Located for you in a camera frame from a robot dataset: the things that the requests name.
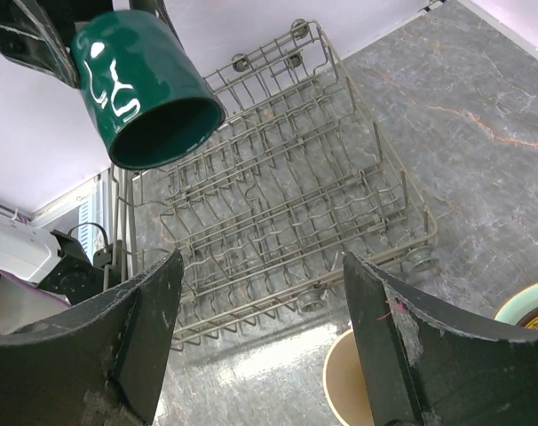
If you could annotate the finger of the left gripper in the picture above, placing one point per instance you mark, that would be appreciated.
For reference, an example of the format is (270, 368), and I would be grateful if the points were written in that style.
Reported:
(37, 35)
(155, 13)

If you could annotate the beige cup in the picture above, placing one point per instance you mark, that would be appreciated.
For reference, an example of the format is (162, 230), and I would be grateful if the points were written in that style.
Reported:
(343, 383)

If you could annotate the blue slotted cable duct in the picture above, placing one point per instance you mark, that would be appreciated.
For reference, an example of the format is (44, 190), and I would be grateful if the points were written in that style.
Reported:
(92, 224)

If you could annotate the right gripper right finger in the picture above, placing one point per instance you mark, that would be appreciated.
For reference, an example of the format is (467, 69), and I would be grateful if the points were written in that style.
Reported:
(428, 362)

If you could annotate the dark green cup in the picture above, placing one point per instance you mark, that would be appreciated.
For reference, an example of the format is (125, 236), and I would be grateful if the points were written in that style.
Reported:
(146, 99)

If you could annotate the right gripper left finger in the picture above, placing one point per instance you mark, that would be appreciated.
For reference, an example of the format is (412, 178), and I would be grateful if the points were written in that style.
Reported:
(101, 362)

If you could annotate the grey wire dish rack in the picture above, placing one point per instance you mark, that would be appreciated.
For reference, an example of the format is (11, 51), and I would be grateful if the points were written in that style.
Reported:
(299, 173)

